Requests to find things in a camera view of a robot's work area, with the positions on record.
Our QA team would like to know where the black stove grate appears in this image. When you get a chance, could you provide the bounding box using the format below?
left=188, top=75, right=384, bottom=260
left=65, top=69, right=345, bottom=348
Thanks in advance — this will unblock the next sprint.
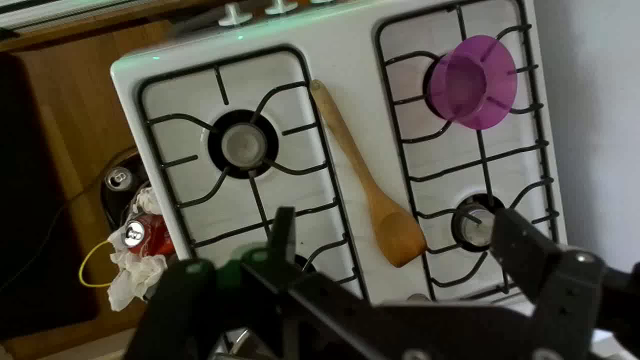
left=374, top=0, right=562, bottom=304
left=137, top=43, right=371, bottom=302

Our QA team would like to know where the crumpled white paper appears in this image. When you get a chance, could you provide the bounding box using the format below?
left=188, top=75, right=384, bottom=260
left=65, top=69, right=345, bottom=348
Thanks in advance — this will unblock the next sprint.
left=105, top=185, right=170, bottom=313

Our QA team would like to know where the wooden spoon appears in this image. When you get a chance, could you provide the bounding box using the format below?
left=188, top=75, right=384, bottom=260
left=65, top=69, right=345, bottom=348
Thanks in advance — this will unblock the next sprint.
left=309, top=77, right=428, bottom=269

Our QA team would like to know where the yellow rubber band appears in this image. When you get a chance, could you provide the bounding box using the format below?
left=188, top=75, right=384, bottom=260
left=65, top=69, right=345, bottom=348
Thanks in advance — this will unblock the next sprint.
left=77, top=238, right=117, bottom=289

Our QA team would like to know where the round gas burner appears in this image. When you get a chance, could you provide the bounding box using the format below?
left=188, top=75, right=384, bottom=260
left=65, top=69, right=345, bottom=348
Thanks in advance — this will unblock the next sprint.
left=206, top=108, right=282, bottom=181
left=451, top=192, right=507, bottom=256
left=423, top=56, right=446, bottom=122

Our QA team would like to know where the white gas stove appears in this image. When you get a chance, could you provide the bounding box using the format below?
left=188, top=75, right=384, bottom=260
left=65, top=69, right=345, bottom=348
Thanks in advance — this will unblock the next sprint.
left=108, top=0, right=571, bottom=316

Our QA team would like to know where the purple plastic bowl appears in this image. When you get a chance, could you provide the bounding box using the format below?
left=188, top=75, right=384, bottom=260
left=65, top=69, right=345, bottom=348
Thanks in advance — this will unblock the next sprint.
left=426, top=33, right=521, bottom=132

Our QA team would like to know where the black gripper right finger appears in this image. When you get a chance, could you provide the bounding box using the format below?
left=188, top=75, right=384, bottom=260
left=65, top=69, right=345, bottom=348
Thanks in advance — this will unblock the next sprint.
left=491, top=208, right=608, bottom=360

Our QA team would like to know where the white stove knob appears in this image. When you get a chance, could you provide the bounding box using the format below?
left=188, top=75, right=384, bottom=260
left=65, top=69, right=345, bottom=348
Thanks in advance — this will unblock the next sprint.
left=262, top=0, right=300, bottom=18
left=216, top=2, right=257, bottom=30

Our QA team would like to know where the black can silver lid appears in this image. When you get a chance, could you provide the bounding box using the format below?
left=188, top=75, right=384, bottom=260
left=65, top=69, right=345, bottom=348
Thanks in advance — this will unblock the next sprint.
left=99, top=152, right=153, bottom=227

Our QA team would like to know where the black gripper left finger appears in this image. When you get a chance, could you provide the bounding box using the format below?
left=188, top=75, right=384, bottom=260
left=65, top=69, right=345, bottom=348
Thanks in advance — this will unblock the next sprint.
left=127, top=206, right=300, bottom=360

